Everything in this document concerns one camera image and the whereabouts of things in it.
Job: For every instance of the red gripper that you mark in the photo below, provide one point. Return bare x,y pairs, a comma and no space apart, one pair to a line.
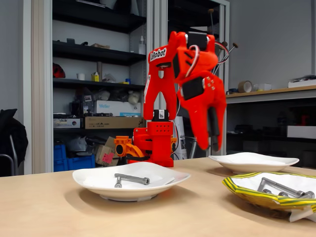
197,103

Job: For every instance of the short bolt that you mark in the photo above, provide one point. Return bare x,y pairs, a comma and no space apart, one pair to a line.
266,191
310,195
282,194

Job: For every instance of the red robot arm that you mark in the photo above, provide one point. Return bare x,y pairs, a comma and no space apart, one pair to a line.
158,81

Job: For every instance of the small blue object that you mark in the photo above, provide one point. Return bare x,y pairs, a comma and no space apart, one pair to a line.
233,91

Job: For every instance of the brown tape roll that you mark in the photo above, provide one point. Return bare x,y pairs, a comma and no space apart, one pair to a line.
240,86

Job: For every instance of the orange table clamp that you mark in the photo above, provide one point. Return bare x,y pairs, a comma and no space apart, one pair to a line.
123,143
174,144

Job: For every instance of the white square plate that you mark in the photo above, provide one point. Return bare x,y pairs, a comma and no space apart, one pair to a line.
218,158
128,193

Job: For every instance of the small white box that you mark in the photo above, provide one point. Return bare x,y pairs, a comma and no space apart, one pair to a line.
265,87

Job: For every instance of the white soft lump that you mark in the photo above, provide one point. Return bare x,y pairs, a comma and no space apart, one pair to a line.
134,97

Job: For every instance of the small blue box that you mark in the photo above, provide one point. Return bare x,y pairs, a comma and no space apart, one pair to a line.
128,81

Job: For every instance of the white plastic bottle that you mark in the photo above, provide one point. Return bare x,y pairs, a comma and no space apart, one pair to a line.
142,48

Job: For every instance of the grey workbench wooden top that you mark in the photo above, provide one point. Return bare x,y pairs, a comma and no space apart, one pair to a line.
296,95

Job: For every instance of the white Weller box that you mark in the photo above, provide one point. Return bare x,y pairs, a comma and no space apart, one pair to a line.
116,107

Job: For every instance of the grey open storage cabinet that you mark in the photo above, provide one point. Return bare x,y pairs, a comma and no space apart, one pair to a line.
39,74
160,24

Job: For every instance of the yellow black striped paper plate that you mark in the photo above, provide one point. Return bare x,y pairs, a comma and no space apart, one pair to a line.
249,193

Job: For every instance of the white tray with parts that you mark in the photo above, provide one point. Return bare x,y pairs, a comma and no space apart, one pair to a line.
301,84

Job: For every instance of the small red object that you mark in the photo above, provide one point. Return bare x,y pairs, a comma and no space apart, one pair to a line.
304,121

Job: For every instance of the long brown carton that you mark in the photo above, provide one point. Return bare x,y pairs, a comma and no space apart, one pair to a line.
108,122

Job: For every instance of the crumpled clear plastic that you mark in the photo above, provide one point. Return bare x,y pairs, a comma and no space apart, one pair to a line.
109,78

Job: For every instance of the white plastic bag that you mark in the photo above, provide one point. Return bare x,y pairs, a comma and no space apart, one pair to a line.
102,95

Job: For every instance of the black hand tool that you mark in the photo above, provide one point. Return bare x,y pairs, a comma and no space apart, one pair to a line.
98,114

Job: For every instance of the cardboard box pink sticker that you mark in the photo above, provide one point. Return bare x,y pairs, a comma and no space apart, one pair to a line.
102,153

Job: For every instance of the brown cardboard tube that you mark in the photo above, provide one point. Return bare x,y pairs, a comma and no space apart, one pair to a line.
99,66

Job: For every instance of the small yellow carton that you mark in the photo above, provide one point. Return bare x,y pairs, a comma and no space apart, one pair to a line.
95,77

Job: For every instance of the flat wooden piece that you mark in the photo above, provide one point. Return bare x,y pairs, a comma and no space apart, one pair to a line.
100,46

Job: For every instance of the white paper cup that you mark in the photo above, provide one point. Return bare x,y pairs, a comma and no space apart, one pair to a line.
81,76

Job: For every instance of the low blue plastic crate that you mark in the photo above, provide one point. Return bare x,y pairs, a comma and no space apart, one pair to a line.
81,163

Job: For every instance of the white printed flat box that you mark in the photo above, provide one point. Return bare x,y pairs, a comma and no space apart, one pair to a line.
66,123

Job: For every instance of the dark grey small object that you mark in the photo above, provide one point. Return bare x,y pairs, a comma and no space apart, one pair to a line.
70,41

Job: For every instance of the red black helmet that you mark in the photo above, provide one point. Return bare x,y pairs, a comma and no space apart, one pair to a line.
59,71

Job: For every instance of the tall blue plastic crate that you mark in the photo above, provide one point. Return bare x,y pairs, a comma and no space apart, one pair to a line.
59,155

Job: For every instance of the black jacket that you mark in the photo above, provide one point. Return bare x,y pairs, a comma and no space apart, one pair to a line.
12,133

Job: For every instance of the metal frame chair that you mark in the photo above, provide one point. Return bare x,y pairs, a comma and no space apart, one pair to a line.
13,148

